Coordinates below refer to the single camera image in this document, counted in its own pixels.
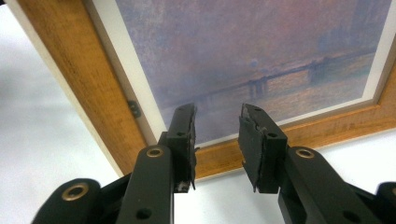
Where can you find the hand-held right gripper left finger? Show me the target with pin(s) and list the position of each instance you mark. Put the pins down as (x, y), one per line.
(183, 149)

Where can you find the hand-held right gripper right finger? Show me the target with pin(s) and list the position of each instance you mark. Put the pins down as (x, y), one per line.
(261, 149)

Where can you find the purple painting print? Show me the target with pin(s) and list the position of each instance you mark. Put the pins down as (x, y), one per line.
(233, 46)

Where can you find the light wooden photo frame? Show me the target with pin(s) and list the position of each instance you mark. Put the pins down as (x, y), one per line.
(77, 62)

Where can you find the white table cover sheet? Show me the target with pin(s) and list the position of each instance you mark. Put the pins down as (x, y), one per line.
(31, 124)

